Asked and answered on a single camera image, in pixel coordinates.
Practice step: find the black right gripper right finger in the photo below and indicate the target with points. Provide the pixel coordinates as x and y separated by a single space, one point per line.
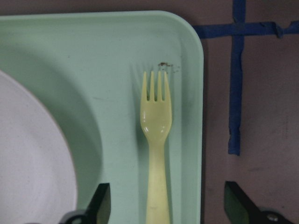
240 209

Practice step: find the mint green plastic tray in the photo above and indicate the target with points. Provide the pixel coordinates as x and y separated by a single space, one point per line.
87 69

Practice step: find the yellow plastic fork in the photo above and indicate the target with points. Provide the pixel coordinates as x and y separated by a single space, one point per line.
156 121

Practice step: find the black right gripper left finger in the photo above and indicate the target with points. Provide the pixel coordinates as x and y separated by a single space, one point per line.
97 212

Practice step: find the white round plate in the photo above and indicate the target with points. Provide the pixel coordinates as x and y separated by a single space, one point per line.
37 177

